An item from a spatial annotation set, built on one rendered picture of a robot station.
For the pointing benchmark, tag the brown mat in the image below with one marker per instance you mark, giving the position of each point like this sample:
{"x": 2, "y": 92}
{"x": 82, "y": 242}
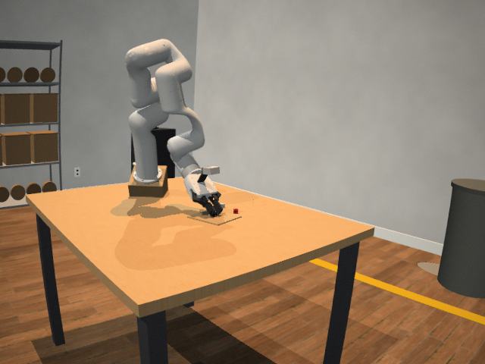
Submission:
{"x": 222, "y": 218}

